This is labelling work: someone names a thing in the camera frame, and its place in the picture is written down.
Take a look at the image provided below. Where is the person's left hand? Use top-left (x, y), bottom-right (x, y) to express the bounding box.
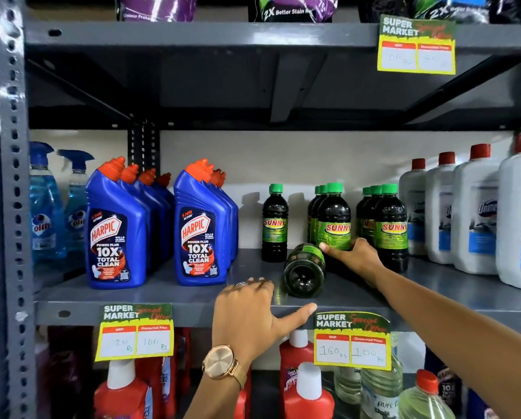
top-left (211, 278), bottom-right (318, 362)

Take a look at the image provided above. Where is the person's right hand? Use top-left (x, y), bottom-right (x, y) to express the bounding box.
top-left (319, 237), bottom-right (386, 289)

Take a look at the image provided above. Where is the dark cleaner bottle green label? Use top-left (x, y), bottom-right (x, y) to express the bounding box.
top-left (283, 243), bottom-right (327, 299)

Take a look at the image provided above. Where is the person's right forearm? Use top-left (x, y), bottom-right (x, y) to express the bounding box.
top-left (372, 266), bottom-right (521, 419)

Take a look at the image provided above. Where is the person's left forearm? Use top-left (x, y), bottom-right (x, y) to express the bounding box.
top-left (184, 366), bottom-right (244, 419)

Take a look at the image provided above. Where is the yellow green price tag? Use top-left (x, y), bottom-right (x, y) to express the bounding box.
top-left (314, 311), bottom-right (392, 372)
top-left (377, 14), bottom-right (457, 76)
top-left (95, 303), bottom-right (175, 363)

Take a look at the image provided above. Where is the group of dark green-capped bottles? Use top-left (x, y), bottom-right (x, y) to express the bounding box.
top-left (261, 182), bottom-right (409, 274)

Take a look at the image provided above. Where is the small clear liquid bottle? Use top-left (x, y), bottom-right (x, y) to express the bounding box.
top-left (333, 366), bottom-right (362, 405)

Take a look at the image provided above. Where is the rose gold wristwatch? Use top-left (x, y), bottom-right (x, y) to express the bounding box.
top-left (201, 345), bottom-right (248, 390)

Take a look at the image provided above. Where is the clear bottle white label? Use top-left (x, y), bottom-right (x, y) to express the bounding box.
top-left (360, 332), bottom-right (403, 419)

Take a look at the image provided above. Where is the clear bottle red cap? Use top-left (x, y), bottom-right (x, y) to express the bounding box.
top-left (398, 369), bottom-right (456, 419)

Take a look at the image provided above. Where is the dark blue cleaner bottle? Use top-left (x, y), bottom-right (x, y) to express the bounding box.
top-left (465, 387), bottom-right (502, 419)
top-left (424, 348), bottom-right (463, 407)

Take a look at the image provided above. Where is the group of blue toilet-cleaner bottles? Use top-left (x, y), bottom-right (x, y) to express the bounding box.
top-left (85, 156), bottom-right (239, 290)

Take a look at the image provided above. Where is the dark purple detergent pouch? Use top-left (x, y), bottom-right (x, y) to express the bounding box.
top-left (248, 0), bottom-right (340, 23)

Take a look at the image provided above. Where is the blue spray bottle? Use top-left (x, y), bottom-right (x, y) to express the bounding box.
top-left (29, 141), bottom-right (67, 263)
top-left (57, 149), bottom-right (95, 254)

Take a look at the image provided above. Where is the black detergent pouch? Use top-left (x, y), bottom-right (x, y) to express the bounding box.
top-left (358, 0), bottom-right (415, 23)
top-left (488, 0), bottom-right (521, 25)

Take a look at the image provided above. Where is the grey metal shelf rack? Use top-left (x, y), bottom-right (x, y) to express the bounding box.
top-left (0, 0), bottom-right (521, 419)

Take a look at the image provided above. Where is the blue green detergent pouch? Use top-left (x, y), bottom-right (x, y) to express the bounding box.
top-left (412, 0), bottom-right (491, 25)

